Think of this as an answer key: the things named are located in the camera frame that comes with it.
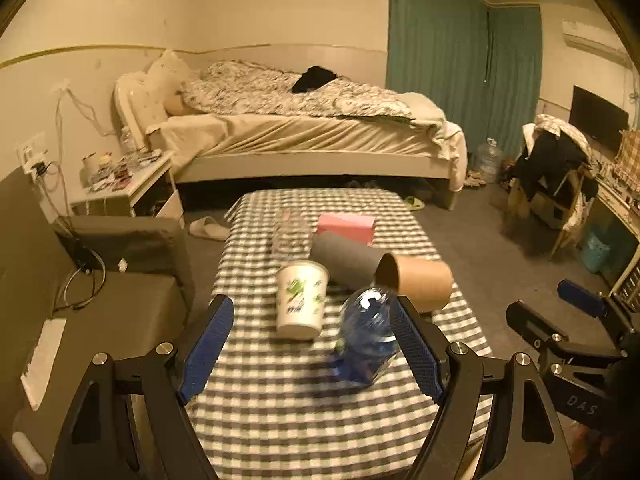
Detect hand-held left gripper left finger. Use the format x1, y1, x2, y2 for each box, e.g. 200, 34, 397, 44
50, 295, 236, 480

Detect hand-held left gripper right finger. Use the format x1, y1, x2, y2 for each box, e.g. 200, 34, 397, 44
389, 295, 574, 480

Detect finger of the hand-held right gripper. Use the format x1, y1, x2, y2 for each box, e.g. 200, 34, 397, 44
557, 279, 640, 334
505, 300, 627, 369

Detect white paper cup green print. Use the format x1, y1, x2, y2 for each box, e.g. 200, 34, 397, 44
275, 260, 330, 340

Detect turquoise basket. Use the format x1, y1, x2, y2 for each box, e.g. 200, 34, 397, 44
580, 230, 613, 274

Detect blue plastic water bottle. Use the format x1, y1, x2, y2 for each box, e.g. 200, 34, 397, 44
329, 285, 402, 395

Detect brown cardboard tube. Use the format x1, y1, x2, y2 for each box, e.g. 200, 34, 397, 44
374, 252, 454, 312

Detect wooden chair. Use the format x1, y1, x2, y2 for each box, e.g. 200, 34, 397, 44
501, 160, 601, 262

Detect checkered tablecloth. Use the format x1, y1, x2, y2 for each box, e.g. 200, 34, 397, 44
186, 188, 494, 480

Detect grey sofa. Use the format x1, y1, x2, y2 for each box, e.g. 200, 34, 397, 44
0, 164, 197, 480

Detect grey roll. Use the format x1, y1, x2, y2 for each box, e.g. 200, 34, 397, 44
309, 231, 386, 286

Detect white slippers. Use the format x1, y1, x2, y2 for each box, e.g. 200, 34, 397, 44
187, 216, 232, 241

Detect black jacket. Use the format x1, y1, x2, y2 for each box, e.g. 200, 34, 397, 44
512, 130, 599, 201

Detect pink tissue box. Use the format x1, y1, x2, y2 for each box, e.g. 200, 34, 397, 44
318, 213, 377, 246

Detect plaid bag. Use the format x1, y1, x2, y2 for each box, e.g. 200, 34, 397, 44
614, 129, 640, 187

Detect large clear water jug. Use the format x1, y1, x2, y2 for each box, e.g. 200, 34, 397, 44
473, 138, 503, 185

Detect white paper sheet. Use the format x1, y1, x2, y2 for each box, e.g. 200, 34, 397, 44
20, 317, 67, 412

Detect plaid cloth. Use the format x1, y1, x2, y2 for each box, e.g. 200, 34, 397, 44
522, 114, 593, 158

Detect white nightstand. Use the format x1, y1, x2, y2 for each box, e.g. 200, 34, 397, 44
69, 151, 186, 224

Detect black television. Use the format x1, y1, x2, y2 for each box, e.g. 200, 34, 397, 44
570, 85, 630, 152

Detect white roll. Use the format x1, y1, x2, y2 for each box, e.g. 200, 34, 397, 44
11, 431, 47, 476

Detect beige bed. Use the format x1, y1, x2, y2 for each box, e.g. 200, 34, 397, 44
114, 45, 468, 212

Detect beige blanket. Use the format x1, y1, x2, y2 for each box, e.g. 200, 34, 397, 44
397, 92, 468, 192

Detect white air conditioner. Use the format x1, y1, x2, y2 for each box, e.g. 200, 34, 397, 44
561, 19, 629, 59

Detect floral duvet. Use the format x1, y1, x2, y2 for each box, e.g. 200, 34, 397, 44
179, 61, 417, 122

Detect cream pillow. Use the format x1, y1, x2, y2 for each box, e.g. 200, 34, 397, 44
144, 49, 202, 116

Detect green curtain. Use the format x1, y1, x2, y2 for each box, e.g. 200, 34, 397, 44
385, 0, 544, 161

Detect black garment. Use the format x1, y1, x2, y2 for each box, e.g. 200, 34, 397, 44
291, 65, 339, 95

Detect black cable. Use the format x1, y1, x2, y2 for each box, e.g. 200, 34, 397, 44
52, 217, 107, 313

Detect white wall socket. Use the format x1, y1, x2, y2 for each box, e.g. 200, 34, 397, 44
16, 131, 53, 178

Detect white charging cable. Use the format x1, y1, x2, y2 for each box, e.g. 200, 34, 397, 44
50, 80, 123, 211

